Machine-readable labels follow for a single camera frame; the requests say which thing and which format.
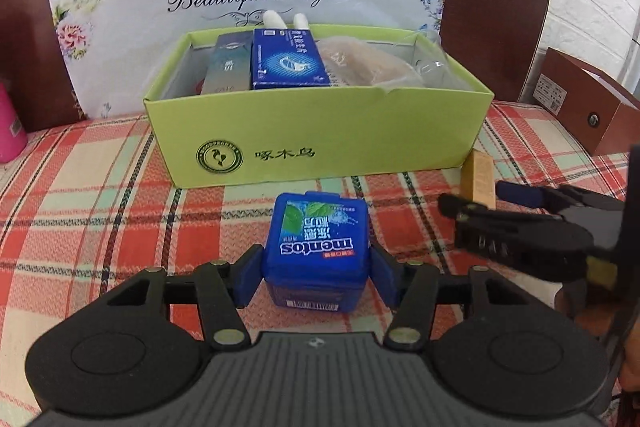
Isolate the light green cardboard box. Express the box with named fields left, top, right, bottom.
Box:
left=143, top=23, right=496, bottom=189

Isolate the clear plastic bag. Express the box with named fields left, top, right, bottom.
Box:
left=317, top=32, right=452, bottom=88

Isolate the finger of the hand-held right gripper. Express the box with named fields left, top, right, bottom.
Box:
left=437, top=193, right=595, bottom=269
left=495, top=179, right=627, bottom=230

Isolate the blue mint candy box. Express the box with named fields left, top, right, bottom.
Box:
left=263, top=191, right=371, bottom=313

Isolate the pink bottle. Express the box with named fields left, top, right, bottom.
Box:
left=0, top=82, right=29, bottom=164

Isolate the small tan box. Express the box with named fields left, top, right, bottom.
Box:
left=461, top=150, right=497, bottom=210

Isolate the brown cardboard box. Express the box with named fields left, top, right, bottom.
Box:
left=529, top=47, right=640, bottom=157

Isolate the blue mask box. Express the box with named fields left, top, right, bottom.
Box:
left=251, top=27, right=332, bottom=90

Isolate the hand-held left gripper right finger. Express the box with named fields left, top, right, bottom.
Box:
left=369, top=244, right=532, bottom=351

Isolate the person's right hand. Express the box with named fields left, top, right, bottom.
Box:
left=575, top=301, right=640, bottom=389

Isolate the brown wooden headboard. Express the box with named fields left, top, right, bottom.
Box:
left=0, top=0, right=551, bottom=134

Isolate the yellow medicine box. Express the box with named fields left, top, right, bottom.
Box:
left=201, top=33, right=254, bottom=96

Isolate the red plaid cloth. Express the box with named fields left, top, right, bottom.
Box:
left=0, top=102, right=640, bottom=427

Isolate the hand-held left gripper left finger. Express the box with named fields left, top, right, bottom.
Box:
left=106, top=244, right=267, bottom=351

